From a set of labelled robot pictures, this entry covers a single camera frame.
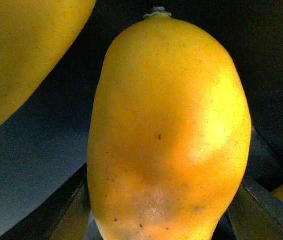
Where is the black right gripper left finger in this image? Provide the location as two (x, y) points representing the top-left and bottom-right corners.
(0, 164), (90, 240)

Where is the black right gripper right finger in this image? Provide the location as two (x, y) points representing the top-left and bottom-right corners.
(228, 177), (283, 240)

